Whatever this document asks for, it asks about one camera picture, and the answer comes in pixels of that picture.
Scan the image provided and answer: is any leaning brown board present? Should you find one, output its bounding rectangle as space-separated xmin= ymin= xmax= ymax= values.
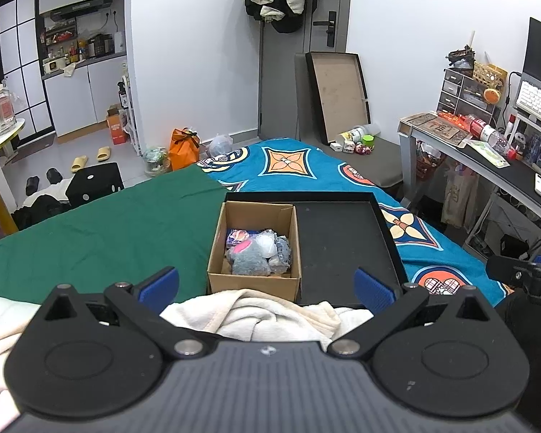
xmin=305 ymin=51 xmax=373 ymax=145

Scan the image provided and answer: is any clear bottle with red label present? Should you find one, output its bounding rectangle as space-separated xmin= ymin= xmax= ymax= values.
xmin=462 ymin=115 xmax=517 ymax=161

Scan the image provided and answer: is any white bottle with yellow label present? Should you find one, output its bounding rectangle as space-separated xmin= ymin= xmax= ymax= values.
xmin=339 ymin=123 xmax=382 ymax=143

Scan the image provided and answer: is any dark ornament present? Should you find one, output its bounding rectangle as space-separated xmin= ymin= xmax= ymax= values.
xmin=446 ymin=45 xmax=477 ymax=71

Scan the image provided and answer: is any yellow table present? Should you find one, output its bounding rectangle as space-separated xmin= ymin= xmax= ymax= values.
xmin=0 ymin=117 xmax=28 ymax=236

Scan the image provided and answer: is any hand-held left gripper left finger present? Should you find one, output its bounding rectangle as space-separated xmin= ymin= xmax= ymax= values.
xmin=38 ymin=267 xmax=218 ymax=362

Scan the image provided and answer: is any grey desk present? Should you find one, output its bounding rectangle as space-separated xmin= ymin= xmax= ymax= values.
xmin=397 ymin=113 xmax=541 ymax=253

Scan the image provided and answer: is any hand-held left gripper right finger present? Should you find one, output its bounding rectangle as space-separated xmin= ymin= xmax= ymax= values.
xmin=327 ymin=267 xmax=497 ymax=362

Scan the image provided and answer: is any green bedsheet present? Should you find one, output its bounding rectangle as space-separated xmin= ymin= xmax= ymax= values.
xmin=0 ymin=162 xmax=235 ymax=303

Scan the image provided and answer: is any glass bowl with plant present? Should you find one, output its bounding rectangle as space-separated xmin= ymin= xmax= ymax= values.
xmin=143 ymin=146 xmax=172 ymax=177

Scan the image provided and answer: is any grey folding floor chair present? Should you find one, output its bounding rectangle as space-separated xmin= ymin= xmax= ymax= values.
xmin=294 ymin=52 xmax=405 ymax=188

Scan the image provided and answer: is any white wire rack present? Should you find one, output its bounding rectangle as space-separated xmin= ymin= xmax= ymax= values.
xmin=117 ymin=61 xmax=143 ymax=157

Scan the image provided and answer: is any orange cardboard box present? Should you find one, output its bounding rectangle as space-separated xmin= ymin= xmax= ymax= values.
xmin=107 ymin=106 xmax=129 ymax=145

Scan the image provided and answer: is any brown patterned mat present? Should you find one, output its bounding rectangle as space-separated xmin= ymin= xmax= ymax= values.
xmin=399 ymin=112 xmax=472 ymax=145

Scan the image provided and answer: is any black shallow tray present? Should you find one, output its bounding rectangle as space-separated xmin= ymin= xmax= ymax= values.
xmin=223 ymin=191 xmax=409 ymax=310

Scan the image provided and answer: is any orange bag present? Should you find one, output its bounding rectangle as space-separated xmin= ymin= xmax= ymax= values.
xmin=169 ymin=127 xmax=202 ymax=171

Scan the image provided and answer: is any green and white packet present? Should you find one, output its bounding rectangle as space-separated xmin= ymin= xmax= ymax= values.
xmin=464 ymin=139 xmax=510 ymax=168

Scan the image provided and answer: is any red long packet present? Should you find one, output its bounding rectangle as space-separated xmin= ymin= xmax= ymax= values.
xmin=436 ymin=110 xmax=470 ymax=127

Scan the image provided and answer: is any blue patterned blanket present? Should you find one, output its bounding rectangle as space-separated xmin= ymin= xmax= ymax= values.
xmin=198 ymin=139 xmax=515 ymax=303

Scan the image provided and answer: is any black framed sliding door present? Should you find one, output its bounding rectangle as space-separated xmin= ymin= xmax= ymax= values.
xmin=0 ymin=0 xmax=57 ymax=145

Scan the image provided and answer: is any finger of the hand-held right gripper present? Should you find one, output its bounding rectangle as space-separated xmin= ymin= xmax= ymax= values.
xmin=486 ymin=255 xmax=541 ymax=286

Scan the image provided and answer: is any clear plastic floor bag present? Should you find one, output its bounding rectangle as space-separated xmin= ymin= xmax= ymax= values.
xmin=207 ymin=133 xmax=233 ymax=159

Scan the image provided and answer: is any cream fleece blanket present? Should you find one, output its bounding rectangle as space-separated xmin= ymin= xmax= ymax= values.
xmin=0 ymin=289 xmax=375 ymax=433

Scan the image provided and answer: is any brown cardboard box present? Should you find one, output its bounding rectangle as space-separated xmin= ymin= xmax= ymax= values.
xmin=206 ymin=201 xmax=303 ymax=303

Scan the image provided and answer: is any white kitchen cabinet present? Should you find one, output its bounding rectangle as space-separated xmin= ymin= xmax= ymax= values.
xmin=43 ymin=52 xmax=129 ymax=139

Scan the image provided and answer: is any woven basket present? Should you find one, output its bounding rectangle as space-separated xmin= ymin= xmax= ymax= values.
xmin=472 ymin=61 xmax=508 ymax=91

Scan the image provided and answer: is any white keyboard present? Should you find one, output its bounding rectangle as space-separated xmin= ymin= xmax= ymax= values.
xmin=514 ymin=79 xmax=541 ymax=123

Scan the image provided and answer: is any grey and pink plush toy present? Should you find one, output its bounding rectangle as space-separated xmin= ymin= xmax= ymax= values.
xmin=228 ymin=240 xmax=274 ymax=277

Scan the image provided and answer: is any beige tote bag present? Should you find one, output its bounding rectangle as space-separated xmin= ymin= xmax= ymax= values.
xmin=442 ymin=167 xmax=479 ymax=229

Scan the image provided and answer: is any black door handle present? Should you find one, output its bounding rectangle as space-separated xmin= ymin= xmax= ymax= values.
xmin=312 ymin=10 xmax=337 ymax=48

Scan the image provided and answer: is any dark clothes pile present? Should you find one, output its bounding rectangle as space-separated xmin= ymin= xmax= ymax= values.
xmin=11 ymin=194 xmax=73 ymax=231

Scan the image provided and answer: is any grey drawer organizer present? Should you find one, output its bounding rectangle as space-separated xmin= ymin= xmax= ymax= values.
xmin=437 ymin=69 xmax=501 ymax=123

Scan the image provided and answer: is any black dice stool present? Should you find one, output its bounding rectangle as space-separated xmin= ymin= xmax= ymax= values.
xmin=65 ymin=162 xmax=125 ymax=209

